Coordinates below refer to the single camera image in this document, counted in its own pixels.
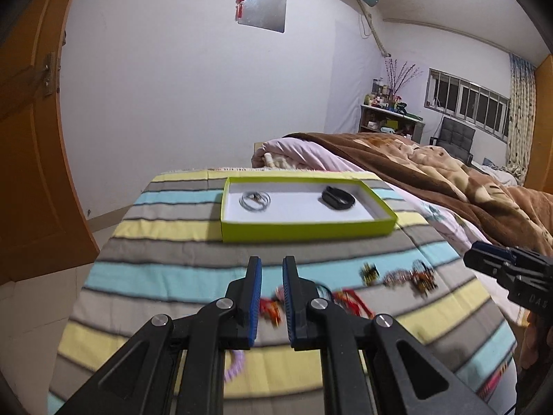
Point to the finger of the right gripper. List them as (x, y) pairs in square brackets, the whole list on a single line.
[(488, 263), (492, 250)]

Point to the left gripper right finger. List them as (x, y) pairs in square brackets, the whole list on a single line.
[(303, 320)]

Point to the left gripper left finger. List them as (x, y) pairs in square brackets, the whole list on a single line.
[(240, 330)]

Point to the small gold black charm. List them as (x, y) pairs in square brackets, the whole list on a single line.
[(369, 274)]

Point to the black wristband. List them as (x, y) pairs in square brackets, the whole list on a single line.
[(337, 198)]

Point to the brown plush blanket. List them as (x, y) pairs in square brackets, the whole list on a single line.
[(508, 216)]

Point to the floral curtain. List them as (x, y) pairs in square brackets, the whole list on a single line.
[(522, 110)]

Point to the lime green cardboard tray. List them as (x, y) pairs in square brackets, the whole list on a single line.
[(290, 210)]

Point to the black office chair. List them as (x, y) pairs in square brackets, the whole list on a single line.
[(456, 139)]

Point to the barred window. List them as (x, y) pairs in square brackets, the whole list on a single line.
[(468, 102)]

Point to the cluttered wooden shelf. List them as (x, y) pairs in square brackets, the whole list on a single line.
[(382, 112)]

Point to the pink blossom branches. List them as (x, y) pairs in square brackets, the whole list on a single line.
[(399, 74)]

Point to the orange wooden door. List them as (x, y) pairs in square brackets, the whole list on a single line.
[(43, 228)]

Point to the white air conditioner pipe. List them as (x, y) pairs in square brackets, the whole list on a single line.
[(373, 31)]

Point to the metal door latch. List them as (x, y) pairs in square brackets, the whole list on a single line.
[(43, 78)]

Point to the silver wall mirror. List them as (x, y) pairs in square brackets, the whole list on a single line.
[(265, 14)]

